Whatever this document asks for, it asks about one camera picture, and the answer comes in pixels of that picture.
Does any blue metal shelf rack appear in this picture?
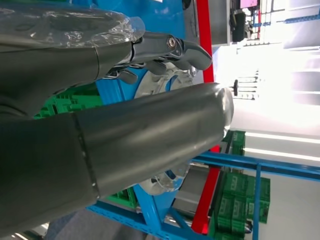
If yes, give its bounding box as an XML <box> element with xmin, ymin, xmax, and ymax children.
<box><xmin>72</xmin><ymin>0</ymin><xmax>216</xmax><ymax>240</ymax></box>
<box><xmin>192</xmin><ymin>151</ymin><xmax>320</xmax><ymax>240</ymax></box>

